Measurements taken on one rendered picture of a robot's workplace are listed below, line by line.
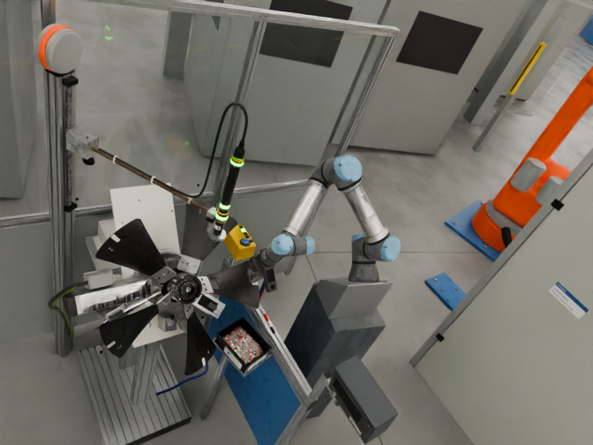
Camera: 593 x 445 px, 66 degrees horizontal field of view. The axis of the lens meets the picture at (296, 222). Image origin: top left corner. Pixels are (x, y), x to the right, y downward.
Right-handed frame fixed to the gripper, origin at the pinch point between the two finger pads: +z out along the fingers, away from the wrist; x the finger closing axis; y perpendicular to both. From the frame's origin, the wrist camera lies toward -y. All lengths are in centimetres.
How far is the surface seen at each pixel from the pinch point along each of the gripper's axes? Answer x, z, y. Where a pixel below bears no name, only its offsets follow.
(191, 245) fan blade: 25.1, -8.0, 19.6
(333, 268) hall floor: -152, 130, 31
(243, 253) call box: -12.3, 20.1, 21.7
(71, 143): 61, -21, 65
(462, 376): -157, 60, -85
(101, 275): 58, 6, 21
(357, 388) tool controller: -9, -26, -58
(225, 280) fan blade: 12.0, 0.4, 4.2
